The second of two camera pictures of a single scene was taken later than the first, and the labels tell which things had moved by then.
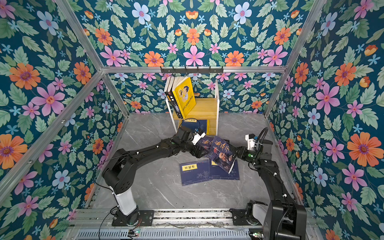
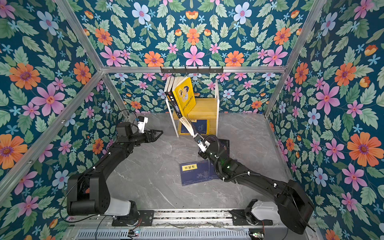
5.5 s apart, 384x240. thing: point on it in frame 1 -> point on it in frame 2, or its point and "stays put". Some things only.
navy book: [194, 172] stays put
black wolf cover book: [173, 99] stays put
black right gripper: [242, 154] -> [213, 143]
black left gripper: [199, 153] -> [151, 138]
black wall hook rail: [190, 70] stays put
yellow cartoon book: [184, 94] stays put
